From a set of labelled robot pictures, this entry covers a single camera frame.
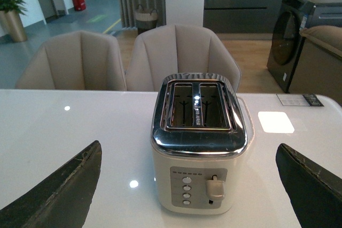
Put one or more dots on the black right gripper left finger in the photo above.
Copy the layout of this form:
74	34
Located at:
62	199

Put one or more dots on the beige chair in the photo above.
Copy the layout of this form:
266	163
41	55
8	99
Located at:
178	48
78	60

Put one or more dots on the beige chair right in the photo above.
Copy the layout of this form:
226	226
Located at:
178	48

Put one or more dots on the label card on table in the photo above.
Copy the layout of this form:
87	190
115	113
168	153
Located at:
299	100

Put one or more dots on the green potted plant gold pot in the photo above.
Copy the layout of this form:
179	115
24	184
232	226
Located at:
10	18

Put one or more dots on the beige sofa armrest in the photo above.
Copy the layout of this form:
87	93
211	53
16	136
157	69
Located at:
319	67

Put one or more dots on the woven laundry basket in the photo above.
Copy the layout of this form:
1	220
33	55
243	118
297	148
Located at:
145	19

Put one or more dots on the white chrome two-slot toaster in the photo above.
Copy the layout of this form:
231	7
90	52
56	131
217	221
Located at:
199	140

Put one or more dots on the beige chair left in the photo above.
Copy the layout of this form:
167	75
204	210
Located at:
78	60

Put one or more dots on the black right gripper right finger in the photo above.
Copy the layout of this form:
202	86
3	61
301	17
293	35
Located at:
314	192

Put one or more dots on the dark washing machine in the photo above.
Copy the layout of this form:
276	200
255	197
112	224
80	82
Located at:
294	16

